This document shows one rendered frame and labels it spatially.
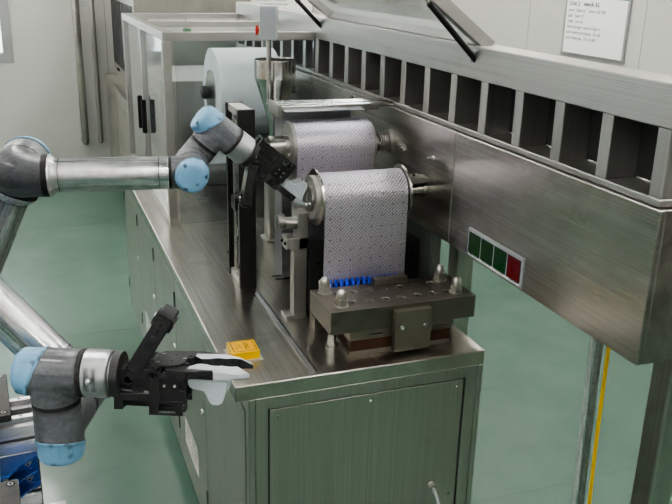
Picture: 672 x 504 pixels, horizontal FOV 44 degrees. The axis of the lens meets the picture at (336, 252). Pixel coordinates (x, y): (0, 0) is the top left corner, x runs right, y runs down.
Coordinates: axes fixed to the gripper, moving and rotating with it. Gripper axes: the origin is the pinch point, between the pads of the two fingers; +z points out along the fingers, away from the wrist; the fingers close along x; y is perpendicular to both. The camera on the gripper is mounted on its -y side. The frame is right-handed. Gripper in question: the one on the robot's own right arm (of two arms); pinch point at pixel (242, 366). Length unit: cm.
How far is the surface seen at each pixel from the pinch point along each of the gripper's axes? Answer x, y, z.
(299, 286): -99, 11, 1
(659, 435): -43, 26, 81
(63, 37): -584, -80, -240
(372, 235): -96, -4, 20
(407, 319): -79, 14, 30
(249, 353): -73, 22, -9
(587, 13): -417, -94, 153
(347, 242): -93, -3, 14
